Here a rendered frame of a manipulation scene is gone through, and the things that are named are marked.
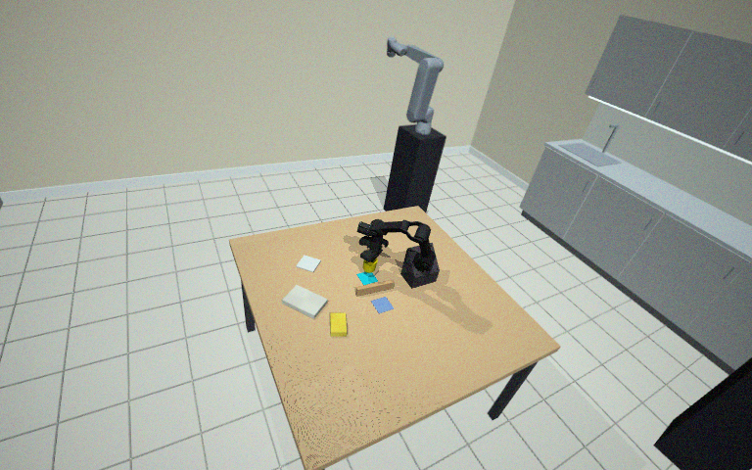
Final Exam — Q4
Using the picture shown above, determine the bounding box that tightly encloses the white flat square pad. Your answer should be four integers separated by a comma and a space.
296, 256, 321, 272

